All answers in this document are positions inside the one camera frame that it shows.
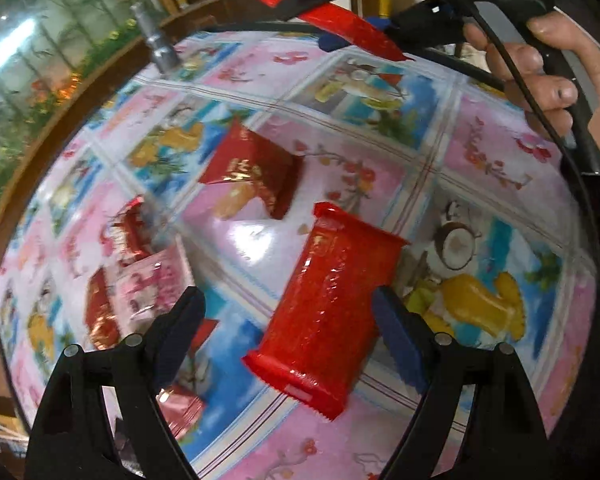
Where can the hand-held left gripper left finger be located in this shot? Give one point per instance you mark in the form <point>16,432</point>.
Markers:
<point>172,355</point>

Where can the flower and bamboo glass panel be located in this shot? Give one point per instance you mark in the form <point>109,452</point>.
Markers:
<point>55,35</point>

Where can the pink snack packet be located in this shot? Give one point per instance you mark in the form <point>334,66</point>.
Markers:
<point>150,285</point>
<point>180,410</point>

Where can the silver flashlight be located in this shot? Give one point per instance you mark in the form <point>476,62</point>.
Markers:
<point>157,45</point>

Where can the bright red snack packet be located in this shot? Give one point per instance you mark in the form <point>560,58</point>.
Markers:
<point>360,35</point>
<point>325,310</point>

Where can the dark red foil snack packet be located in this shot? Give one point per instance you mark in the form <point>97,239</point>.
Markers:
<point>100,315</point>

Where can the printed tablecloth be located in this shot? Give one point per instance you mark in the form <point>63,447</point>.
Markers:
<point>340,125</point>

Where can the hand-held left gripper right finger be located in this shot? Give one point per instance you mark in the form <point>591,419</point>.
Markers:
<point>400,340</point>

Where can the red white snack packet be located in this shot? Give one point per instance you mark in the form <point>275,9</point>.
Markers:
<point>130,240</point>

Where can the dark red gold-print snack packet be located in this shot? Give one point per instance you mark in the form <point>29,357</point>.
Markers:
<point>250,175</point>

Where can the person's right hand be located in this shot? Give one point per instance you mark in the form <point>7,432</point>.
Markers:
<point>535,80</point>

